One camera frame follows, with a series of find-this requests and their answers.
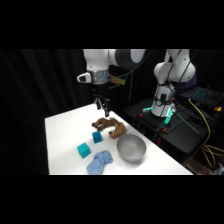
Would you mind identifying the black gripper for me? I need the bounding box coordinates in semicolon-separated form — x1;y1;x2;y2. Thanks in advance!
92;82;111;118

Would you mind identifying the brown plush deer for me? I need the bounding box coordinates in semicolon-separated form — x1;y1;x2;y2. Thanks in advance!
91;116;117;132

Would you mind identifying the grey bowl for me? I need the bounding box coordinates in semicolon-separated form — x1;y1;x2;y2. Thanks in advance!
116;133;147;163

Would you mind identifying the striped plush tiger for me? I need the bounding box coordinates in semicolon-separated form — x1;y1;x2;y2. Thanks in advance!
108;121;129;140

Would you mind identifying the dark teal cube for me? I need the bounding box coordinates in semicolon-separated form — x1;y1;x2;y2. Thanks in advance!
91;130;103;145

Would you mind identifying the light teal cube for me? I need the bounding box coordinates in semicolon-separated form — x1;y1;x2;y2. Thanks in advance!
76;142;92;159

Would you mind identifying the blue crumpled cloth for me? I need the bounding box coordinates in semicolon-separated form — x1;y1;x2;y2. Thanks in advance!
86;149;114;176

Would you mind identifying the black curtain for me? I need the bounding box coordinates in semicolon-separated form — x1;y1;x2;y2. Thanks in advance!
0;49;224;176

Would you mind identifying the black robot stand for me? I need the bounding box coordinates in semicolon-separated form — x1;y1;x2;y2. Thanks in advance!
123;96;224;165

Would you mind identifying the black laptop with lit keyboard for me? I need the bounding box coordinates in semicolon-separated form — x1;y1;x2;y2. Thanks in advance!
179;85;224;109

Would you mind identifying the tan wrist camera mount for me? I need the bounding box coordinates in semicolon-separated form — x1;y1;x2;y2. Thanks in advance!
107;74;127;89

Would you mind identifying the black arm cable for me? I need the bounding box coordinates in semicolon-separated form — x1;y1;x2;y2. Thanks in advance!
164;49;198;101

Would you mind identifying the yellow cable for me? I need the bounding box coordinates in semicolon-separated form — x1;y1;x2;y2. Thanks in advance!
187;98;224;170

